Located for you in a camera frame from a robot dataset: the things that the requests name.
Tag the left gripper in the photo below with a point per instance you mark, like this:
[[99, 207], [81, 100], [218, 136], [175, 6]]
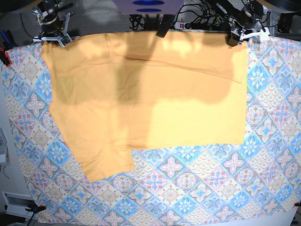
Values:
[[244, 26]]

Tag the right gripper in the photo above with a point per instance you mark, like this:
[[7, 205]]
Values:
[[53, 27]]

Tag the yellow T-shirt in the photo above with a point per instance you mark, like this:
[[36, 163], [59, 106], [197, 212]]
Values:
[[117, 92]]

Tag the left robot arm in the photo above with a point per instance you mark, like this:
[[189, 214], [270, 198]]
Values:
[[257, 8]]

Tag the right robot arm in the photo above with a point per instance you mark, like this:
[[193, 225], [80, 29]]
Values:
[[51, 7]]

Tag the white power strip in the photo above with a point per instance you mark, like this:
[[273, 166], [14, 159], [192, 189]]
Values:
[[182, 25]]

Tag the red black clamp upper left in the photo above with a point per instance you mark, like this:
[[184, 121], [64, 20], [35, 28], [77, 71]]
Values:
[[5, 57]]

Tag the red black clamp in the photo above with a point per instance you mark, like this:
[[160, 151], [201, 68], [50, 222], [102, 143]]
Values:
[[5, 57], [35, 209]]

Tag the patterned blue pink tablecloth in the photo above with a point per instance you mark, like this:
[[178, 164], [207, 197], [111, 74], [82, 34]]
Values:
[[186, 186]]

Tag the red black clamp lower left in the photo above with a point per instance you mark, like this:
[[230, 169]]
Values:
[[35, 209]]

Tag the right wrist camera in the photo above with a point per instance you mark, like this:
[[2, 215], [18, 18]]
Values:
[[64, 40]]

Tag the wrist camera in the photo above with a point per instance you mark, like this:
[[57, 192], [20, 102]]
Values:
[[64, 40], [265, 37]]

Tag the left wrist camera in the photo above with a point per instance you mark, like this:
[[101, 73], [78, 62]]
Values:
[[265, 37]]

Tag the blue handled tool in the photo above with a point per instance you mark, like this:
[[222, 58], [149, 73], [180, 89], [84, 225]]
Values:
[[8, 38]]

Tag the black camera post clamp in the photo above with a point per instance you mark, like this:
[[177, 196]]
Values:
[[164, 26]]

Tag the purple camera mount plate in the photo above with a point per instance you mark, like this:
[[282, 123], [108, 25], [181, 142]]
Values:
[[131, 7]]

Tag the white rail bracket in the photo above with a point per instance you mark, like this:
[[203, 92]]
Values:
[[16, 204]]

